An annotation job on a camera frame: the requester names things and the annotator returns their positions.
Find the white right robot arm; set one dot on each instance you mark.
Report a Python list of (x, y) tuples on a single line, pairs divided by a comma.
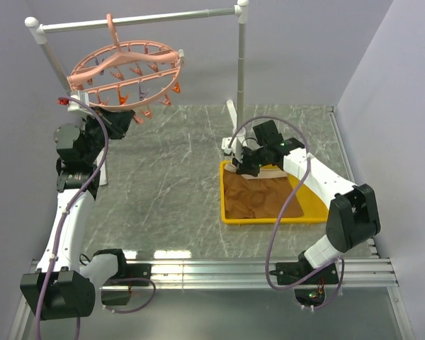
[(353, 216)]

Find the yellow plastic tray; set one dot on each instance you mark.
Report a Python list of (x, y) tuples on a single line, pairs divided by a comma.
[(305, 208)]

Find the aluminium rail frame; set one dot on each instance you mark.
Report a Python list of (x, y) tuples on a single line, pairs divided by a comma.
[(210, 280)]

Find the brown underwear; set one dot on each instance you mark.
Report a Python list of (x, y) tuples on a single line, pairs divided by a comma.
[(254, 198)]

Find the pink round clip hanger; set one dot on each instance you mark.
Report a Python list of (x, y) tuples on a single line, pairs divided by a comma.
[(127, 64)]

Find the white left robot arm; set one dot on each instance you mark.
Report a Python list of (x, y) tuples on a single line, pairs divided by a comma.
[(61, 286)]

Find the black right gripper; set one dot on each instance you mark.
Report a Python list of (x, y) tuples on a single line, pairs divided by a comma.
[(243, 168)]

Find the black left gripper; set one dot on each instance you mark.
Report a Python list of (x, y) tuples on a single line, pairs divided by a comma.
[(117, 122)]

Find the pink clothes peg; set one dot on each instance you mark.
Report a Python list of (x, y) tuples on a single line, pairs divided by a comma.
[(140, 115)]

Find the purple clothes peg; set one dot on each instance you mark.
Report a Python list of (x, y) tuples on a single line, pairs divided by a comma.
[(143, 93)]

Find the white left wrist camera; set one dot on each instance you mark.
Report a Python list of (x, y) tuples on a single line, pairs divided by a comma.
[(77, 102)]

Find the orange rim clothes peg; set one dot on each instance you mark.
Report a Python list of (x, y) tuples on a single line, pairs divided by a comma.
[(176, 88)]

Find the white metal drying rack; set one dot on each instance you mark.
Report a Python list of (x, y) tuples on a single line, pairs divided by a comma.
[(240, 10)]

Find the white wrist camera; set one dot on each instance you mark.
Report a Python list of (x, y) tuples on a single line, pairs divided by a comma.
[(234, 146), (77, 102)]

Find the white clothes peg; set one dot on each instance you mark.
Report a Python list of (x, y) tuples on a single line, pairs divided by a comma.
[(180, 58)]

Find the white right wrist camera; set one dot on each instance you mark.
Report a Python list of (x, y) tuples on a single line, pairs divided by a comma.
[(234, 146)]

